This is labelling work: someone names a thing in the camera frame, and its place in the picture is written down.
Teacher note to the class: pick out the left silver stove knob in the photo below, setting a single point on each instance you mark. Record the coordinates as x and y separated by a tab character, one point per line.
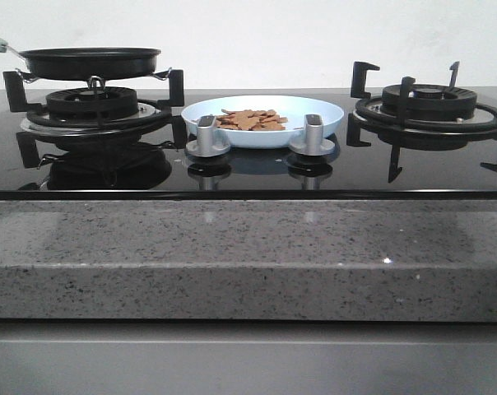
210	141

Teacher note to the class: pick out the grey cabinet front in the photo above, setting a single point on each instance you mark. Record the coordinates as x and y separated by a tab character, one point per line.
246	358

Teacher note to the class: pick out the brown meat pieces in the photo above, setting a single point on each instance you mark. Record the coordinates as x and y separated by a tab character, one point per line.
251	120

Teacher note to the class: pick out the right black pan support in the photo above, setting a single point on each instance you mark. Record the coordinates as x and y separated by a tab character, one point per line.
385	116

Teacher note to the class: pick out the left black pan support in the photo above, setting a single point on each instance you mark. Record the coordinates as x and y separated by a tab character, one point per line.
152	114

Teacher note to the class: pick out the black frying pan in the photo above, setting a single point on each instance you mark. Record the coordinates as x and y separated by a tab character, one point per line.
78	64

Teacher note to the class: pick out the silver stove knob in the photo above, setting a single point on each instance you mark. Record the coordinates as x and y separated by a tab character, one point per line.
210	141
311	141

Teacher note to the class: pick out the right silver stove knob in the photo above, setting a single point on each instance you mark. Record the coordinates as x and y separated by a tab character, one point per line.
311	141

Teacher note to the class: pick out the right black gas burner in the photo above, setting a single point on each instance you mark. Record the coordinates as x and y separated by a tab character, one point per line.
429	102

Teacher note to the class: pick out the left black gas burner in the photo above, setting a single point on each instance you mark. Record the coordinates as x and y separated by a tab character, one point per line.
85	104

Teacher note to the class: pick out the light blue plate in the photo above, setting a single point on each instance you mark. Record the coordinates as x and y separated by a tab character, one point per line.
292	107

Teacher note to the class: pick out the black gas burner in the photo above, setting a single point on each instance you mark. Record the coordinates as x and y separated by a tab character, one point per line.
429	102
85	104

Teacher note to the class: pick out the black glass cooktop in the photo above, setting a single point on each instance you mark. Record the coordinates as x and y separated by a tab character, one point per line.
368	163

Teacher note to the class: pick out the black pan support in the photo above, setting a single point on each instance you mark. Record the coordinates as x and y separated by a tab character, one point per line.
385	116
152	114

